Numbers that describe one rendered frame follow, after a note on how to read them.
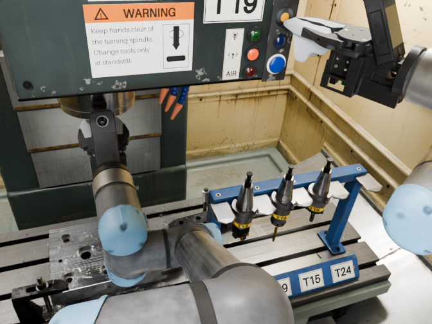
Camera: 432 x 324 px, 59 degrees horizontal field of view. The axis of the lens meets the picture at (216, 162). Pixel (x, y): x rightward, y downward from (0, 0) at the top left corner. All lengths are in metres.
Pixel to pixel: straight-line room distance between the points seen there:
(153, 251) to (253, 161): 1.53
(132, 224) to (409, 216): 0.39
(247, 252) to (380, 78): 0.83
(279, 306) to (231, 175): 1.71
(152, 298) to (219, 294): 0.06
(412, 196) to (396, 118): 1.05
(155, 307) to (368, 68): 0.44
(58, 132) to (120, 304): 1.10
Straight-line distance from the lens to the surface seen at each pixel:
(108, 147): 0.75
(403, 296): 1.49
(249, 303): 0.36
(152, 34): 0.60
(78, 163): 1.50
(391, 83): 0.60
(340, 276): 1.28
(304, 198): 1.04
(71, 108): 0.81
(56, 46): 0.60
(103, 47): 0.60
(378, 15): 0.58
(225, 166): 2.13
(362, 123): 1.65
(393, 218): 0.48
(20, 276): 1.30
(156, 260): 0.73
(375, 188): 1.15
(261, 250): 1.30
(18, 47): 0.60
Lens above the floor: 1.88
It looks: 37 degrees down
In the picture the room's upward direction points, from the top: 5 degrees clockwise
